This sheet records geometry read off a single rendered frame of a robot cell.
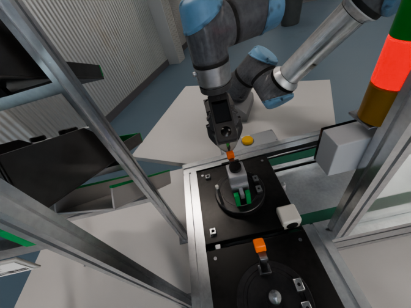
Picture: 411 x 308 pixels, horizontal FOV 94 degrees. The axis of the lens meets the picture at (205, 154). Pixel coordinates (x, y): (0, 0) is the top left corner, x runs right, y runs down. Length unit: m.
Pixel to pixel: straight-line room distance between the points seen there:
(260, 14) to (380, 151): 0.29
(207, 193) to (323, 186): 0.35
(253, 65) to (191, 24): 0.53
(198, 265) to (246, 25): 0.52
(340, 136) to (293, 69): 0.49
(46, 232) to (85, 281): 0.58
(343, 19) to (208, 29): 0.44
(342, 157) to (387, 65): 0.13
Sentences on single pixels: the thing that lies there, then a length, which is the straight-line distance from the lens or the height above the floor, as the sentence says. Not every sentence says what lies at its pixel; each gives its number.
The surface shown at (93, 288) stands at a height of 0.86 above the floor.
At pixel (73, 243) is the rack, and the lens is 0.24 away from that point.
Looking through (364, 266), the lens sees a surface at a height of 0.86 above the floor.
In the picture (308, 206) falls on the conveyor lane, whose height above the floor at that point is 0.92.
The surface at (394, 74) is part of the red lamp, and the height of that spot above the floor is 1.33.
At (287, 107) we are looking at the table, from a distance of 1.07.
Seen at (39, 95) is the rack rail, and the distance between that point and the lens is 0.34.
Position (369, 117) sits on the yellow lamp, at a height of 1.27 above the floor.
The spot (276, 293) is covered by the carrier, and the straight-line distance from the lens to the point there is 0.41.
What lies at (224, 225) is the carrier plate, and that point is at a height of 0.97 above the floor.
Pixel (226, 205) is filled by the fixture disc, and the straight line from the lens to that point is 0.54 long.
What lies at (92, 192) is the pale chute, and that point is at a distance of 0.54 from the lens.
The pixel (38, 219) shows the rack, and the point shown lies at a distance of 0.22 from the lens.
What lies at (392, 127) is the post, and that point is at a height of 1.27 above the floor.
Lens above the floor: 1.46
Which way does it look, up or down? 44 degrees down
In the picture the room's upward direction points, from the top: 18 degrees counter-clockwise
